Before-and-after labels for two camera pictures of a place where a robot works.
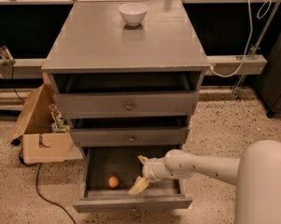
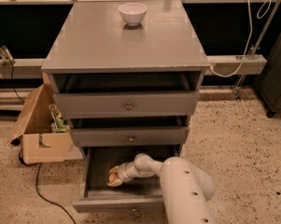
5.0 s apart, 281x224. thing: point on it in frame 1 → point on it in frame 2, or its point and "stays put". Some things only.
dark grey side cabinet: x=273 y=87 stays put
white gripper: x=149 y=170 → x=123 y=174
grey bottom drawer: x=107 y=175 stays put
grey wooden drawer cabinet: x=124 y=78 stays put
